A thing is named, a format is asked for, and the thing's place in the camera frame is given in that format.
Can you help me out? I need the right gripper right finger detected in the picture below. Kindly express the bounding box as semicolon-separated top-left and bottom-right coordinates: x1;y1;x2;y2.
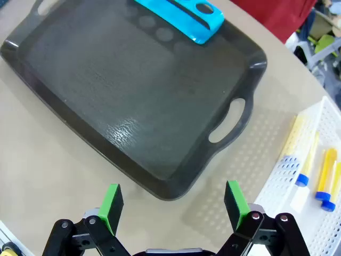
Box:
217;180;311;256

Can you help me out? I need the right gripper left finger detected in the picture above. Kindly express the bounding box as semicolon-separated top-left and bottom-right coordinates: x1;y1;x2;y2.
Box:
41;183;131;256

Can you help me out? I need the orange liquid tube blue cap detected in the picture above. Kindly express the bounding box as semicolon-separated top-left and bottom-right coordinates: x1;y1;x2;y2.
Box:
321;162;341;213
281;116;306;174
315;148;338;202
295;131;320;187

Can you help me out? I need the white perforated plastic basket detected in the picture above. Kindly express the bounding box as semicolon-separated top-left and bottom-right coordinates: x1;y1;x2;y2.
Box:
253;95;341;256

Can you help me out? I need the white paper label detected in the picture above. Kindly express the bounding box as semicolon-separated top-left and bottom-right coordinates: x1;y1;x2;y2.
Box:
289;189;307;213

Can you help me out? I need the dark brown plastic tray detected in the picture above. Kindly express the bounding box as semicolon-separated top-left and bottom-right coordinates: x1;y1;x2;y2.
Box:
0;0;268;202

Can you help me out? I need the green office chair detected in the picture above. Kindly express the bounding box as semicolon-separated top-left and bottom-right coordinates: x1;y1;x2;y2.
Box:
314;34;341;58

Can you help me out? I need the person in red jacket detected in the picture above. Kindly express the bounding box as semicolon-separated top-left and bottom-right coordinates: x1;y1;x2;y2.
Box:
230;0;318;45

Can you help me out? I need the blue test tube rack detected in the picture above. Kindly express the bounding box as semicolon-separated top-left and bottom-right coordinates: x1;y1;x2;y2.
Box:
134;0;225;45

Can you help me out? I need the white rail with yellow roller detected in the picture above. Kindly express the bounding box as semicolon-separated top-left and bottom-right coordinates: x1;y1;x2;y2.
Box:
0;220;35;256

